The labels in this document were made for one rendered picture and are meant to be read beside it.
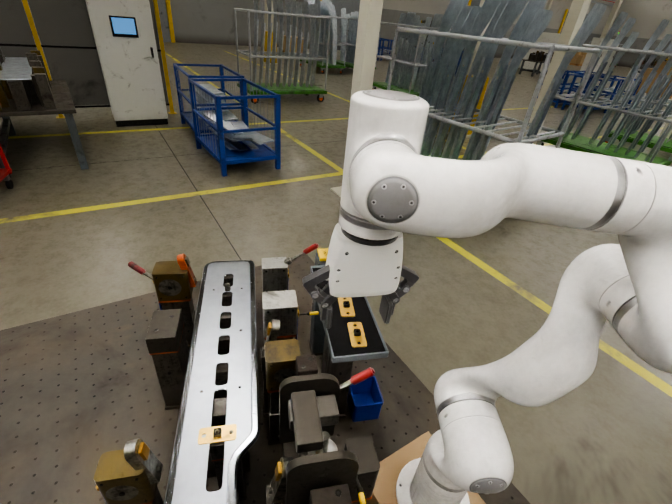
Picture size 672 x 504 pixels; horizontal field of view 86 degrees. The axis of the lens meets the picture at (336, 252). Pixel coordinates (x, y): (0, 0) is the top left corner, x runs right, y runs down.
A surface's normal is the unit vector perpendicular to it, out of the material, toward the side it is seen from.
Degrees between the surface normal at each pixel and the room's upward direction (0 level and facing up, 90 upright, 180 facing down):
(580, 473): 0
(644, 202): 74
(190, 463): 0
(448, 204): 86
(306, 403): 0
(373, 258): 90
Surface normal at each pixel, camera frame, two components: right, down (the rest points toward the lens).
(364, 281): 0.17, 0.61
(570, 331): -0.16, -0.35
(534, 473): 0.08, -0.83
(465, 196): 0.19, 0.33
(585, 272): -0.92, -0.31
